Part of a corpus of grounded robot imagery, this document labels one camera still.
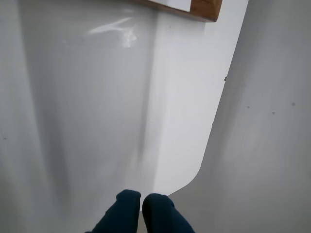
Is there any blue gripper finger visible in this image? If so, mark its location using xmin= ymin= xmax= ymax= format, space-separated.
xmin=142 ymin=193 xmax=196 ymax=233
xmin=85 ymin=189 xmax=142 ymax=233

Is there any wooden chessboard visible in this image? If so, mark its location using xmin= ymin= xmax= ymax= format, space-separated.
xmin=140 ymin=0 xmax=223 ymax=23

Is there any white paper strip with letters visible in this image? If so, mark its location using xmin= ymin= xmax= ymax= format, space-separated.
xmin=148 ymin=0 xmax=194 ymax=12

